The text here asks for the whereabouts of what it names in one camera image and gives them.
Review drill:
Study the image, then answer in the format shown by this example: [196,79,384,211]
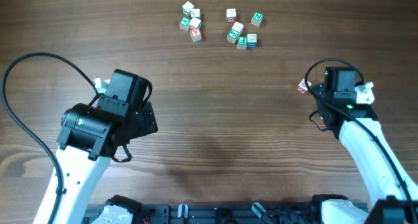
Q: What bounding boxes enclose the red V letter block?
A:
[189,27,202,42]

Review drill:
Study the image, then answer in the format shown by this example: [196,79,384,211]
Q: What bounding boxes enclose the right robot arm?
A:
[307,67,417,223]

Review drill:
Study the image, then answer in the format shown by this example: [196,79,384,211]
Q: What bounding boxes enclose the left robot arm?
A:
[34,69,158,223]

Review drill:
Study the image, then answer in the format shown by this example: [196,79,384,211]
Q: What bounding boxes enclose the blue side picture block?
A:
[247,33,257,47]

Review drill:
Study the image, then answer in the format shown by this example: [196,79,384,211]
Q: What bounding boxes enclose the green F letter block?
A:
[237,37,248,50]

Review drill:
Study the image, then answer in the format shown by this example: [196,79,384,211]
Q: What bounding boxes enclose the green N letter block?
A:
[251,12,264,27]

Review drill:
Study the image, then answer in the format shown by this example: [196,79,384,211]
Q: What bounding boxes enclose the plain block behind J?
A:
[232,22,244,35]

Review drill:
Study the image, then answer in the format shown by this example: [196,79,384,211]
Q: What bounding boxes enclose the green J letter block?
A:
[227,29,240,44]

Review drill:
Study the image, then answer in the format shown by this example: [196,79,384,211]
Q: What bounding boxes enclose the green A letter block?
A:
[180,17,191,31]

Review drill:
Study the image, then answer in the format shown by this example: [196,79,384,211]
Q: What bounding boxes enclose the plain top green block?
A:
[189,17,202,29]

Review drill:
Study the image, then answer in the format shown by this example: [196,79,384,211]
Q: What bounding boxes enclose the red side picture block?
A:
[226,8,237,22]

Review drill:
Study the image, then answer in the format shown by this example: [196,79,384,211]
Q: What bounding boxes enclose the small picture blue block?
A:
[190,8,201,19]

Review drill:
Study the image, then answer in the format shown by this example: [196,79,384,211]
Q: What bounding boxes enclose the top left teal block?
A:
[182,1,195,16]

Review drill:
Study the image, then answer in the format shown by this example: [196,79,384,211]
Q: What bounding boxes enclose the right black camera cable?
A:
[304,57,415,224]

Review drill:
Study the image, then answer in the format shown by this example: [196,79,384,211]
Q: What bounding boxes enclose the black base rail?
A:
[83,202,370,224]

